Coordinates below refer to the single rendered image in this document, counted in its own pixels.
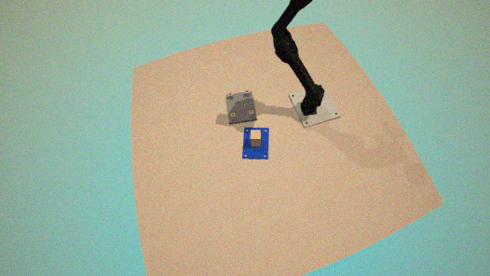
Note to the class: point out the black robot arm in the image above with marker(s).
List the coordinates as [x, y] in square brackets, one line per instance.
[286, 50]

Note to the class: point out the blue board with corner holes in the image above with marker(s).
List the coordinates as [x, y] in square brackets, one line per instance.
[255, 143]

